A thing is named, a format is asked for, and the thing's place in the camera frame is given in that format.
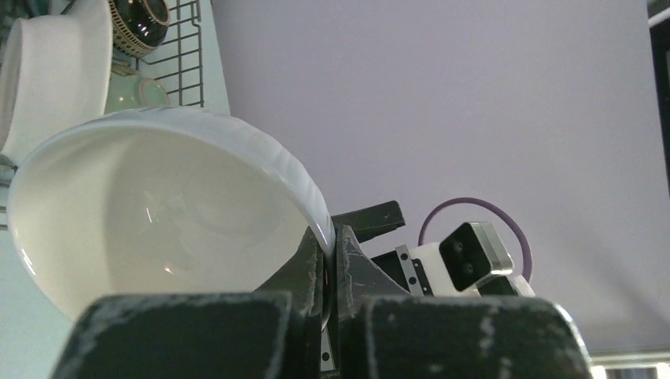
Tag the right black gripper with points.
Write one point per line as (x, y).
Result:
(376, 220)

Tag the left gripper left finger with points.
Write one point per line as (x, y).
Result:
(273, 332)

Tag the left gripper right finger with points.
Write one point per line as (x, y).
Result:
(383, 332)

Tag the small white bowl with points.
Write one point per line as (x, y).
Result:
(160, 200)

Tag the green glazed bowl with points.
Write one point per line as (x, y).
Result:
(129, 89)

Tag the brown patterned bowl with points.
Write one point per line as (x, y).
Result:
(139, 27)

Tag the white ceramic plate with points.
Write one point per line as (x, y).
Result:
(54, 75)

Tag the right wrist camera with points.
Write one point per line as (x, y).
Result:
(471, 262)

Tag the grey wire dish rack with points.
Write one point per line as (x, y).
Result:
(176, 63)

